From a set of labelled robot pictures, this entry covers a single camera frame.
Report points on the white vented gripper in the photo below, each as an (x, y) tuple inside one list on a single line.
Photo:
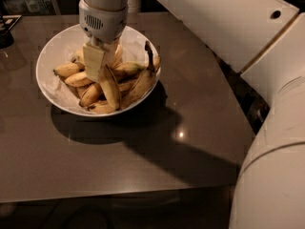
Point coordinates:
[(102, 25)]

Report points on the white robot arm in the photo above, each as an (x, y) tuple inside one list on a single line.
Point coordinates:
[(263, 41)]

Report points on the white ceramic bowl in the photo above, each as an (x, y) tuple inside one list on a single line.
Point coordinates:
[(61, 49)]

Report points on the yellow banana at left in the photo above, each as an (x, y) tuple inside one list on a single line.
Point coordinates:
[(68, 69)]

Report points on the right banana with dark stem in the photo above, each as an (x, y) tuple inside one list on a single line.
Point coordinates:
[(143, 83)]

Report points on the long yellow top banana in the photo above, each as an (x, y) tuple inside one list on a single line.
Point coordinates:
[(110, 88)]

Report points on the black object at left edge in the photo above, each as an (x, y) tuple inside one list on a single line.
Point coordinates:
[(7, 22)]

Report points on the shelf with plastic bottles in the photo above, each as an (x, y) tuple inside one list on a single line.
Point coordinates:
[(30, 7)]

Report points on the lower left short banana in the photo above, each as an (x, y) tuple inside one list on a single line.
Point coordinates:
[(90, 95)]

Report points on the bottom spotted banana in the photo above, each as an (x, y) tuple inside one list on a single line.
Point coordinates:
[(100, 107)]

